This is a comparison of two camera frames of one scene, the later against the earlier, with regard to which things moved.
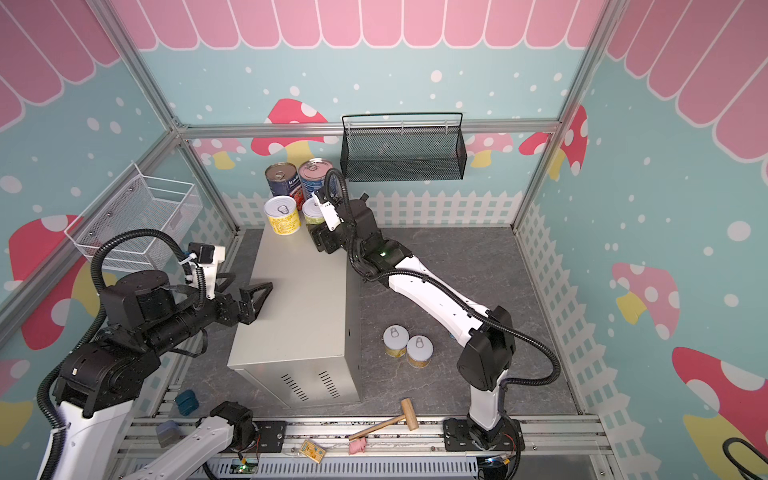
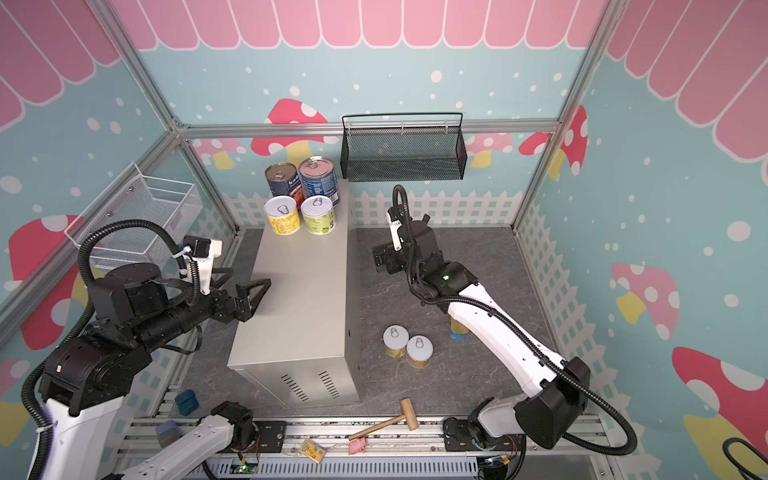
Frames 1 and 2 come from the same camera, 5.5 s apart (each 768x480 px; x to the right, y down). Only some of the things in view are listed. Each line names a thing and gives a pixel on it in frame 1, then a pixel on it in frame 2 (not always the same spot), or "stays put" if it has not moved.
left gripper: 231,316 stays put
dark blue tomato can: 284,180 stays put
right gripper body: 327,234 -> 389,257
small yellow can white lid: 419,350 stays put
